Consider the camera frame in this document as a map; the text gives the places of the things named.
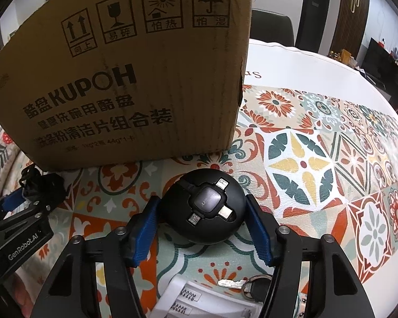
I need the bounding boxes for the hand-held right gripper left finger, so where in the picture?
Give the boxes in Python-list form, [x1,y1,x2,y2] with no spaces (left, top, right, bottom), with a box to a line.
[30,196,161,318]

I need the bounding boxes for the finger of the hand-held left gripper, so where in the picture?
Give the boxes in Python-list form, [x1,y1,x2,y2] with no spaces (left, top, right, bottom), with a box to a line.
[0,202,55,233]
[0,189,30,221]

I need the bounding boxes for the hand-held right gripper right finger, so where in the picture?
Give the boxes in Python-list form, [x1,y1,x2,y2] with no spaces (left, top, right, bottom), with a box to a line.
[245,194,375,318]

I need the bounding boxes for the black round cable hub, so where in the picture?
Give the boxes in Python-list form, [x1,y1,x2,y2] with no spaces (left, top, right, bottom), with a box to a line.
[159,168,248,246]

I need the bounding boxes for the brown cardboard box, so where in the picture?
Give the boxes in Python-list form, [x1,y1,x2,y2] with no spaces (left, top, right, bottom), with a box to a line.
[0,0,254,173]

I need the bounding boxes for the person's left hand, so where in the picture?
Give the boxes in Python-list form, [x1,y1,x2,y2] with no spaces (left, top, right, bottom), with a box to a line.
[7,268,34,318]

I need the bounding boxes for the white battery charger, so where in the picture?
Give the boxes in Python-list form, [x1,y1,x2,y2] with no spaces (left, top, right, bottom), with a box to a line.
[149,273,276,318]

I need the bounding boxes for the dark dining chair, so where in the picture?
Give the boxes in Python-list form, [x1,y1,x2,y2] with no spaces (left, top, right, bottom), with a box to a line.
[250,7,294,45]

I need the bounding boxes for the black television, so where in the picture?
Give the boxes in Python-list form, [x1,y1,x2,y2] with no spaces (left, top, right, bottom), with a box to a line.
[365,38,398,87]

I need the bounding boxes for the dark wooden slat panel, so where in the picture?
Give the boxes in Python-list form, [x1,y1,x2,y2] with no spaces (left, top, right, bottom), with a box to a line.
[332,0,370,60]

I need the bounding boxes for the dark interior door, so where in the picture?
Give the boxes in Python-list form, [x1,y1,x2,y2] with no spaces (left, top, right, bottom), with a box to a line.
[295,0,322,54]

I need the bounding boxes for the black key fob with ring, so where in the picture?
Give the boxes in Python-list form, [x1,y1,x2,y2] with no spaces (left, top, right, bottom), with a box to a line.
[242,275,276,300]

